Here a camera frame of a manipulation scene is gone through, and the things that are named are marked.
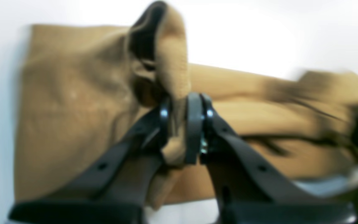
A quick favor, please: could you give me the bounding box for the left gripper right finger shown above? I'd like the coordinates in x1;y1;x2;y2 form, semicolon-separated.
185;93;357;224

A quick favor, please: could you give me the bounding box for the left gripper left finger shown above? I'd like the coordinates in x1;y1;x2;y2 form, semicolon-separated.
8;98;171;224

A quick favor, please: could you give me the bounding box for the brown t-shirt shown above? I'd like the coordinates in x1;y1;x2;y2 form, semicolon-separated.
14;2;358;209

